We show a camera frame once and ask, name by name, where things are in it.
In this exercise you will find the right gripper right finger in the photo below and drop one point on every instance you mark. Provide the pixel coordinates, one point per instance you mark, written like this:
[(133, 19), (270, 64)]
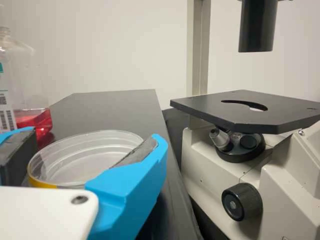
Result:
[(135, 185)]

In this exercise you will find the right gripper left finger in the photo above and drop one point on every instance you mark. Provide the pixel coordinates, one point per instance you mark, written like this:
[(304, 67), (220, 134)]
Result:
[(15, 155)]

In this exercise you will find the petri dish lid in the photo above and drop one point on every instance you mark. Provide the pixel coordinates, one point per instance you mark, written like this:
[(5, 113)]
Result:
[(82, 160)]

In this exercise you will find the red liquid bottle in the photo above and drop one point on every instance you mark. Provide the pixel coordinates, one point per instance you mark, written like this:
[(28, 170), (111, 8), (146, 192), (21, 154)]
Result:
[(30, 117)]

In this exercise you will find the black platform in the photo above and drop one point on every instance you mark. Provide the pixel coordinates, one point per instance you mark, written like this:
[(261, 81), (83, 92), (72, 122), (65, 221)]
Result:
[(105, 112)]

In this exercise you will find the cream microscope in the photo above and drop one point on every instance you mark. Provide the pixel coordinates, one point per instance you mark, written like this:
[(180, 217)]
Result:
[(275, 175)]

